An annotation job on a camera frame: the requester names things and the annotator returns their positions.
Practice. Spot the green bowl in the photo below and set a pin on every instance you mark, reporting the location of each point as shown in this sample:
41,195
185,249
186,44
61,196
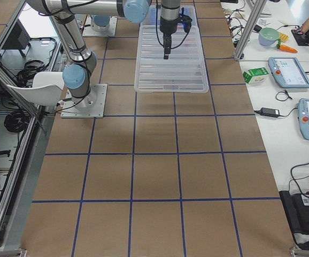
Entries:
268,36

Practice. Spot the green white carton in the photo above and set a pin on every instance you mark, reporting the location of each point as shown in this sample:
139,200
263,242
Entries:
255,75

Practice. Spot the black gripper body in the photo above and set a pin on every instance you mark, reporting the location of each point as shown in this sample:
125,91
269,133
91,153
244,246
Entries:
167,28

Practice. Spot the upper teach pendant tablet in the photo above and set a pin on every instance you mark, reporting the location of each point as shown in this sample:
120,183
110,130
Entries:
288,73

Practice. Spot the yellow toy corn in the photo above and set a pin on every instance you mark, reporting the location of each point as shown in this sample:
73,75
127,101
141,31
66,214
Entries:
283,37

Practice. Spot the toy carrot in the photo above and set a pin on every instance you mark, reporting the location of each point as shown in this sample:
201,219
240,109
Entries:
285,48

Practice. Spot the clear plastic storage box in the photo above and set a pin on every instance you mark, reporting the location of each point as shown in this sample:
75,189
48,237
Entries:
155,13

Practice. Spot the clear plastic box lid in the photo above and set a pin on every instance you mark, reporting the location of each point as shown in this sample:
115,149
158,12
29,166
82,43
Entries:
184,71

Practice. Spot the aluminium frame post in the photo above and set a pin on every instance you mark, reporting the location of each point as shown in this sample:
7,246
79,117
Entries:
250,24

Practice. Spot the black power adapter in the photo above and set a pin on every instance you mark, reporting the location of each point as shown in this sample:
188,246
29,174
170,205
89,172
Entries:
268,112

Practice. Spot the white chair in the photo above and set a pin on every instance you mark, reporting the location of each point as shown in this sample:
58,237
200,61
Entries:
46,89

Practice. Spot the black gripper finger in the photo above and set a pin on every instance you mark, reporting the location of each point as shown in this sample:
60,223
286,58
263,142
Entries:
166,56

